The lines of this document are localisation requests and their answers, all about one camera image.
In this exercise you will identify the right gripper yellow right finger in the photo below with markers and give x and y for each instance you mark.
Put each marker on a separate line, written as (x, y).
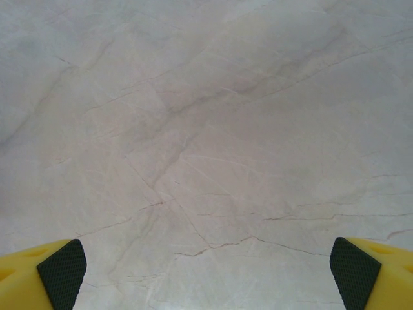
(390, 281)

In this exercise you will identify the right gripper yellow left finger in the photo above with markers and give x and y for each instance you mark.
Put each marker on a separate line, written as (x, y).
(19, 284)

